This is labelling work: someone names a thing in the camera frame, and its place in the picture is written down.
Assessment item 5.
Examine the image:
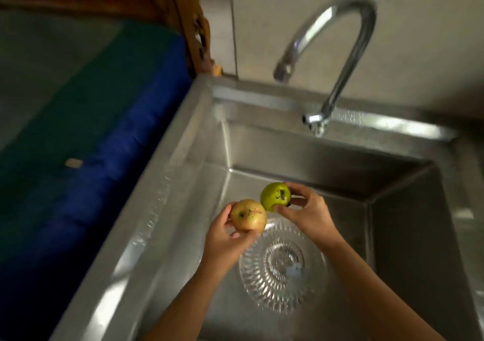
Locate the carved wooden frame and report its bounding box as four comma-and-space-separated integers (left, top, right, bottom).
0, 0, 224, 79

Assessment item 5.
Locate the stainless steel sink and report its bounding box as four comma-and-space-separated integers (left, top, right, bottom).
49, 74, 484, 341

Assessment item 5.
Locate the green apple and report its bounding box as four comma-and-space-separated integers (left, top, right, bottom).
260, 182, 292, 213

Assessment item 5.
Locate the clear cut-glass plate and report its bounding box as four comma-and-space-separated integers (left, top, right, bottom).
238, 218, 329, 314

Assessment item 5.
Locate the curved chrome gooseneck faucet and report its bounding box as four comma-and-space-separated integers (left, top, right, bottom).
273, 0, 377, 138

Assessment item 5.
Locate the person's left forearm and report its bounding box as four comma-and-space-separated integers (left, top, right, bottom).
142, 261, 237, 341

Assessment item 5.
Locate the person's right forearm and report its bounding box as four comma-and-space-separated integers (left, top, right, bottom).
323, 237, 447, 341

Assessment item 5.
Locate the person's left hand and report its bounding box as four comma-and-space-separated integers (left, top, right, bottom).
199, 200, 267, 278

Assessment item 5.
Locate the person's right hand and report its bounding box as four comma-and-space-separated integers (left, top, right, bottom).
273, 182, 345, 251

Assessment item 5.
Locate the blue and green tablecloth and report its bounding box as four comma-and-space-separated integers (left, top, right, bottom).
0, 8, 194, 341

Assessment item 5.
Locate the yellow-red apple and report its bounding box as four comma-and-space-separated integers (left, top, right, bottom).
230, 199, 268, 235

